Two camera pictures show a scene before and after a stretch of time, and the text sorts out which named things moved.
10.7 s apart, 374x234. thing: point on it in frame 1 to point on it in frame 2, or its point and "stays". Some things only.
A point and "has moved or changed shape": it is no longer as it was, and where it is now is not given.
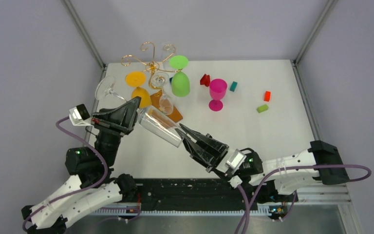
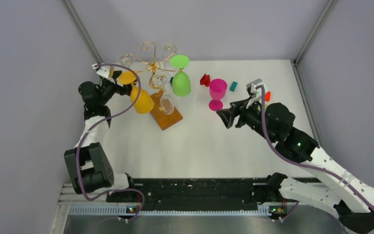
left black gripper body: (119, 129) to (108, 89)
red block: (205, 80) stays
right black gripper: (216, 148) to (240, 105)
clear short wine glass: (167, 48) stays
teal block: (233, 86) stays
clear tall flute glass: (153, 120) to (126, 59)
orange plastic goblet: (137, 79) has moved or changed shape
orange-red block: (267, 96) stays
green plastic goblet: (180, 84) stays
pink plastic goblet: (217, 89) stays
